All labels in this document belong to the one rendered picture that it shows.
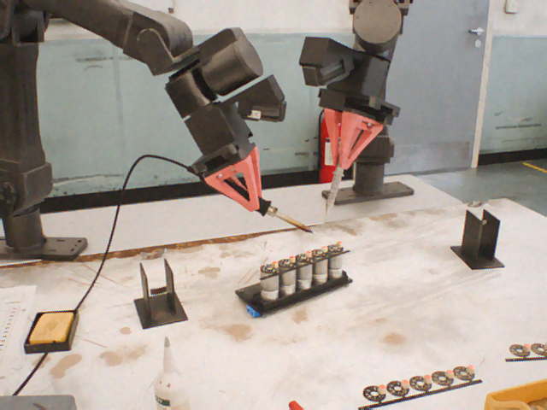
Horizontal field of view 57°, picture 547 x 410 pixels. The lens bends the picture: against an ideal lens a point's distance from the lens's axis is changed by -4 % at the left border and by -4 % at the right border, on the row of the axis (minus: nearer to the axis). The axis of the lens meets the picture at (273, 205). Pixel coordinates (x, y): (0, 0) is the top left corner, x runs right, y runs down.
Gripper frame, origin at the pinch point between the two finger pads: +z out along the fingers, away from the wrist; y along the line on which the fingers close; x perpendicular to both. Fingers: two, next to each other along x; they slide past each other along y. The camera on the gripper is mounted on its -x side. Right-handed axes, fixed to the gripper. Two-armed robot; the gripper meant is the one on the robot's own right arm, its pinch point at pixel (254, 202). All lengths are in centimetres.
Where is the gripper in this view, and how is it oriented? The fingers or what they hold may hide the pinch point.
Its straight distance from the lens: 73.4
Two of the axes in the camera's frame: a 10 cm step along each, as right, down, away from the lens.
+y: 1.9, -3.5, 9.2
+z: 4.8, 8.5, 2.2
